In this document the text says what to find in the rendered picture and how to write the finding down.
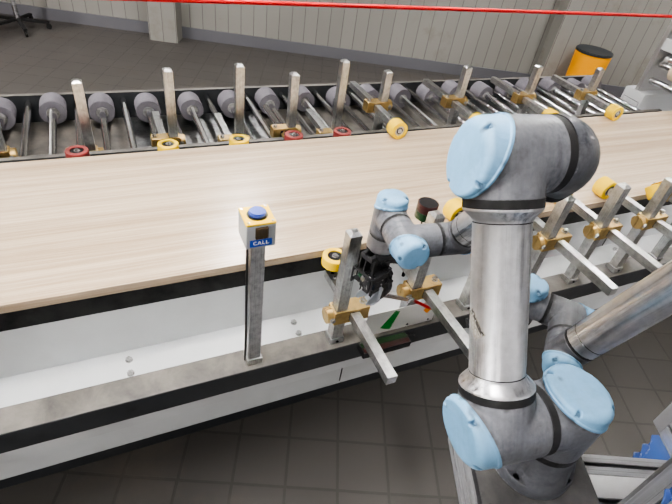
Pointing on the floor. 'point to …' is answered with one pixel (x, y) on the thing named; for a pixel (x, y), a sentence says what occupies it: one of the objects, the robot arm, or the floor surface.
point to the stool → (21, 18)
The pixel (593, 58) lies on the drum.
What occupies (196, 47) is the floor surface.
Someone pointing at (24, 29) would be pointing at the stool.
